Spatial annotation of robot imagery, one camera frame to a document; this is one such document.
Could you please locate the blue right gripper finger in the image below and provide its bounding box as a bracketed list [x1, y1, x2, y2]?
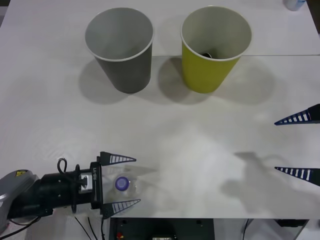
[274, 166, 320, 187]
[273, 103, 320, 126]

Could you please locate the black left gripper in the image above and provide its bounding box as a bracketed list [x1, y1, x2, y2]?
[74, 150, 142, 220]

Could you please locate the clear bottle with purple cap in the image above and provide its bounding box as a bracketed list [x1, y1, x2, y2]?
[106, 171, 142, 201]

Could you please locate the black robot torso base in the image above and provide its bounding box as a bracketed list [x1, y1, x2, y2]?
[109, 217, 216, 240]

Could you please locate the grey plastic waste bin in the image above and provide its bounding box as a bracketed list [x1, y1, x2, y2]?
[84, 7, 155, 95]

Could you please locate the pale blue plastic waste bin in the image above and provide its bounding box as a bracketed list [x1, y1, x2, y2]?
[283, 0, 307, 12]

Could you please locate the yellow-green plastic waste bin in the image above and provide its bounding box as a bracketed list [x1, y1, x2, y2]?
[180, 6, 253, 95]

